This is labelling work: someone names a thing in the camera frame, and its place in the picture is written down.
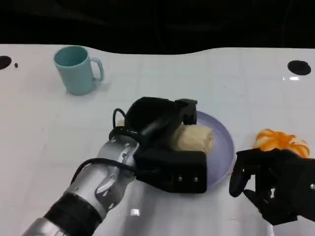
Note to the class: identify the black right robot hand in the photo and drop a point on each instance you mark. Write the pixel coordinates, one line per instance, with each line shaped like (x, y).
(285, 182)

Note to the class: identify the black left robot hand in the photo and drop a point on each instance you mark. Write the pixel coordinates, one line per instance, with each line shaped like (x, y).
(152, 115)

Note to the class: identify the beige towel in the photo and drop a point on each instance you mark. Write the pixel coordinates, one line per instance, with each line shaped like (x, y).
(194, 138)

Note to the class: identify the orange and white bread roll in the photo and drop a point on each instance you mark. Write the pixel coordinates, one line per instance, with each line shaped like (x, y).
(280, 141)

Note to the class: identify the lilac plate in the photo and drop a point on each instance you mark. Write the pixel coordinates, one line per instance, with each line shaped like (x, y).
(221, 152)

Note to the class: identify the pale green mug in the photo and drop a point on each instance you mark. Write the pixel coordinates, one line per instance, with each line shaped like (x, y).
(76, 72)

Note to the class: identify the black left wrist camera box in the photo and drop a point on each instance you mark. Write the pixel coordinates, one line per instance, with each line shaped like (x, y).
(177, 172)

